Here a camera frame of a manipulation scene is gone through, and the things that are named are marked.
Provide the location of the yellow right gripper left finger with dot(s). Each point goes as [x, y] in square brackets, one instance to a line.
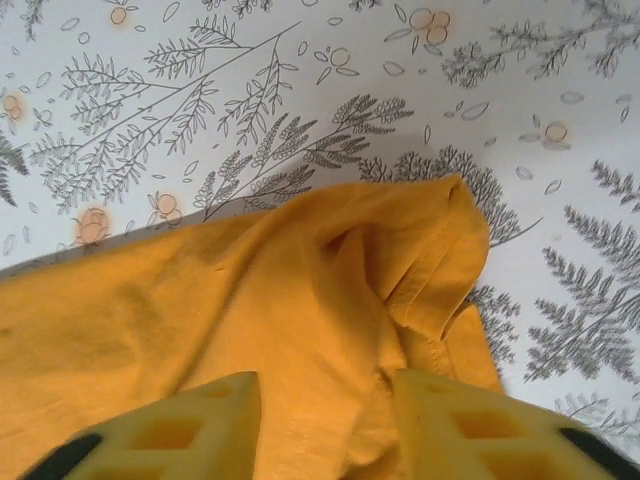
[235, 400]

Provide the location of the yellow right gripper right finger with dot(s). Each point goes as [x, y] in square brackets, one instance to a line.
[425, 405]

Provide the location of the orange t-shirt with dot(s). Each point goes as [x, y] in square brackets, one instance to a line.
[200, 300]

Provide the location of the floral table cover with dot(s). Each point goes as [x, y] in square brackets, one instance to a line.
[350, 75]

